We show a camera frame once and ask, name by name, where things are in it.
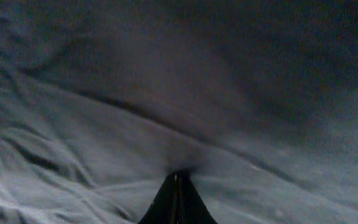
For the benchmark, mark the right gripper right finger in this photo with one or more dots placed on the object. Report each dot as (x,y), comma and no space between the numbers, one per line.
(190,207)

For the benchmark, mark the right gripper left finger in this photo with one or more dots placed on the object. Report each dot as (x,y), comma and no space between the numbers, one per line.
(163,209)

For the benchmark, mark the navy blue shorts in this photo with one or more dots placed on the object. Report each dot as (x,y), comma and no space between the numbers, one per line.
(101,100)

